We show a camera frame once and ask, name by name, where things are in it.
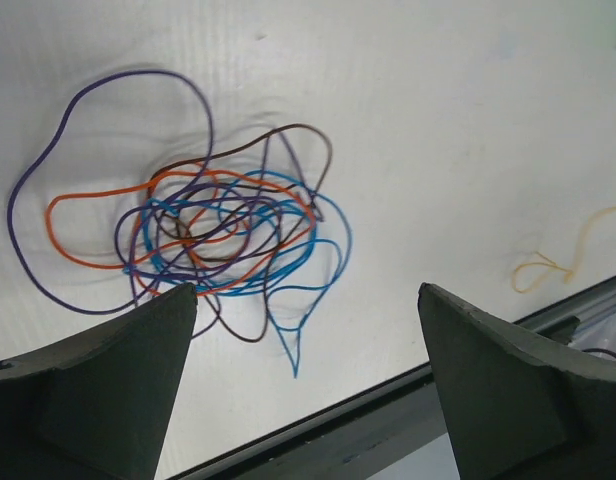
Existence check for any tangled coloured cable bundle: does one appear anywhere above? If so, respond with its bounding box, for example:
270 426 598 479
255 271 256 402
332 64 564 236
6 69 354 379

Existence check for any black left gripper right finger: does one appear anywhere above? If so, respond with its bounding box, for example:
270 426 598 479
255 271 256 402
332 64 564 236
418 283 616 479

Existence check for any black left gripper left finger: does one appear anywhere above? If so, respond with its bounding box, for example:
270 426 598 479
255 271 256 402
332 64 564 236
0 284 197 479

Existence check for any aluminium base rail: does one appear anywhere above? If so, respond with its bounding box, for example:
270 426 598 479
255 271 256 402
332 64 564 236
184 276 616 479

